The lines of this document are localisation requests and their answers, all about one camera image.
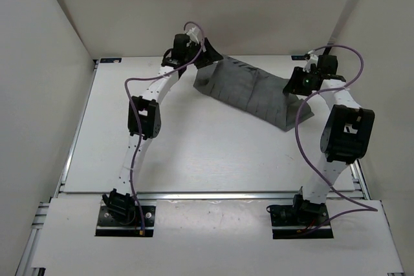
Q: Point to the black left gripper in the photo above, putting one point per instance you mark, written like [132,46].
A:
[207,56]

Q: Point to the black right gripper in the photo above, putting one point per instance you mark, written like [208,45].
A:
[297,74]

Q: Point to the grey pleated skirt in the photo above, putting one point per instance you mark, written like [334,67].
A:
[249,89]

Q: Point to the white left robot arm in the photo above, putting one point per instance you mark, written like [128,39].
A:
[144,120]

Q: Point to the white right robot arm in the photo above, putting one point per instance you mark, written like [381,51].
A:
[345,137]

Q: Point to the right blue corner label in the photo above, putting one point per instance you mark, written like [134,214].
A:
[298,58]

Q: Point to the blue corner label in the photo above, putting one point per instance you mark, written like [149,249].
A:
[110,60]
[298,58]

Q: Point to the left blue corner label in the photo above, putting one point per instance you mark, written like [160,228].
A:
[110,60]

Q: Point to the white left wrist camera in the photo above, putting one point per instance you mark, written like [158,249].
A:
[193,33]

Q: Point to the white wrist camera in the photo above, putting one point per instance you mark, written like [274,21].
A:
[193,33]
[312,59]

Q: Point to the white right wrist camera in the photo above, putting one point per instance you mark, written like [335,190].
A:
[312,59]

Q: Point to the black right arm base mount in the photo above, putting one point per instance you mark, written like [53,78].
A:
[300,220]

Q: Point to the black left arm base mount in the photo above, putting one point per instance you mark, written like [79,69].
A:
[120,216]

